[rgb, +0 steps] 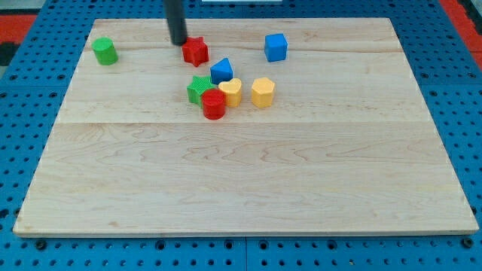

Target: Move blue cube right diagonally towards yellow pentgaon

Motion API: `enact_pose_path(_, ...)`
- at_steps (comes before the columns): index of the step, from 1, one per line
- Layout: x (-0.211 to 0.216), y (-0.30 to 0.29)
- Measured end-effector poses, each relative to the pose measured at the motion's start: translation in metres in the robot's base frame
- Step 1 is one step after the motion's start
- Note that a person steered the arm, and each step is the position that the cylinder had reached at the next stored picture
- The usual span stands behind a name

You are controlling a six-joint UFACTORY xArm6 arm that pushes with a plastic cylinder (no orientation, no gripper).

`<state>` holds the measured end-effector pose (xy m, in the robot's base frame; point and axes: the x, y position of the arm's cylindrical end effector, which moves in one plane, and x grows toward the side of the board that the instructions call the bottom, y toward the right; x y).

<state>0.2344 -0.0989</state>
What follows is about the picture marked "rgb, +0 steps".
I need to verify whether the yellow pentagon block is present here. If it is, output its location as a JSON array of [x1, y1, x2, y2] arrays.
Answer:
[[252, 78, 276, 108]]

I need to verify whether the red star block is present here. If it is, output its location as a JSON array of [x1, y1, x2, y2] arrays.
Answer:
[[182, 37, 209, 67]]

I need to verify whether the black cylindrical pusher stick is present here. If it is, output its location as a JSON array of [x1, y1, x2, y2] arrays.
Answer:
[[163, 0, 188, 46]]

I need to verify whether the blue cube block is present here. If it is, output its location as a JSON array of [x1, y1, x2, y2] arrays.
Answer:
[[264, 33, 288, 62]]

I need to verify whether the green star block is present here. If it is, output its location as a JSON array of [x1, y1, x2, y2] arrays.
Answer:
[[187, 75, 217, 108]]

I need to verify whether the yellow heart block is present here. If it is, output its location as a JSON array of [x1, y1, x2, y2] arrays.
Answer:
[[218, 78, 243, 108]]

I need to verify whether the light wooden board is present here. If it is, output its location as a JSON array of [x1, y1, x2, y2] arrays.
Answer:
[[14, 18, 479, 238]]

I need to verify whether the green cylinder block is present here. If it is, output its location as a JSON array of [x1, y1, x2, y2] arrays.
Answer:
[[92, 37, 118, 65]]

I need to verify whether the blue triangular prism block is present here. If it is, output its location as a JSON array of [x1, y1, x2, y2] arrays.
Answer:
[[210, 58, 233, 84]]

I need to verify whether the red cylinder block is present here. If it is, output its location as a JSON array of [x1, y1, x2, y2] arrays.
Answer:
[[201, 89, 225, 120]]

